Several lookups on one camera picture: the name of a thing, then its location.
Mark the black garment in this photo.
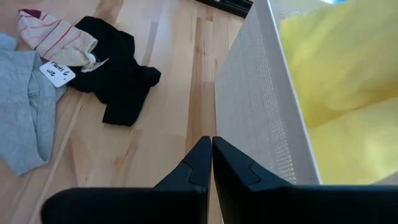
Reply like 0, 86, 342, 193
67, 16, 162, 128

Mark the blue-grey garment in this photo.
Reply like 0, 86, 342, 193
0, 32, 68, 177

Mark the striped cream sock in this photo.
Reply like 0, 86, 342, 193
17, 8, 99, 68

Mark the yellow garment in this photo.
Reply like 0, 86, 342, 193
277, 0, 398, 186

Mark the black aluminium table frame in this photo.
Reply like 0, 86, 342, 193
194, 0, 254, 19

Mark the white perforated plastic basket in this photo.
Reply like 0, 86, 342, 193
214, 0, 398, 186

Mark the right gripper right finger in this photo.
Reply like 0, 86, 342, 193
211, 136, 398, 224

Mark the white handwritten paper tag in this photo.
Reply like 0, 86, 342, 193
39, 60, 76, 88

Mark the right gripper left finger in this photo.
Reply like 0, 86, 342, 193
40, 135, 213, 224

